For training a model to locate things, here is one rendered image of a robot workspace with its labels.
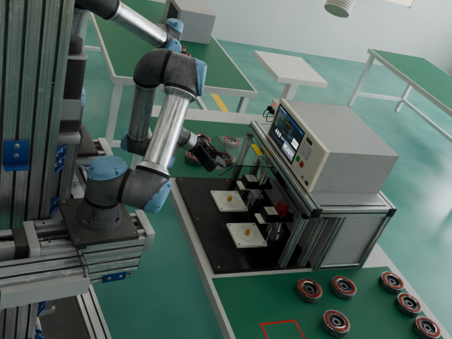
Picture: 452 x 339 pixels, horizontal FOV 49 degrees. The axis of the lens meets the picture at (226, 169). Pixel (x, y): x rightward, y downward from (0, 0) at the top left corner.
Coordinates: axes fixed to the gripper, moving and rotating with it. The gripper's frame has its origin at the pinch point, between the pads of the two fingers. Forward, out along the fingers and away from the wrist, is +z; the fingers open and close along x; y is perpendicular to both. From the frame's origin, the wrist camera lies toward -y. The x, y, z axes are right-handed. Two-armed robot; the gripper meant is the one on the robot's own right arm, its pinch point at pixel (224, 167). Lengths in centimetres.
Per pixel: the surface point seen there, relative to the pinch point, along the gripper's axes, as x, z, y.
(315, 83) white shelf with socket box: -52, 63, 70
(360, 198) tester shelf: -32, 42, -29
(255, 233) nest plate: 13.7, 30.0, -13.6
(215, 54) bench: -11, 81, 207
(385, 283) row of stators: -13, 75, -49
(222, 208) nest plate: 18.8, 21.3, 4.1
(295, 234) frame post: -4.2, 24.3, -34.1
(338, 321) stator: 6, 44, -65
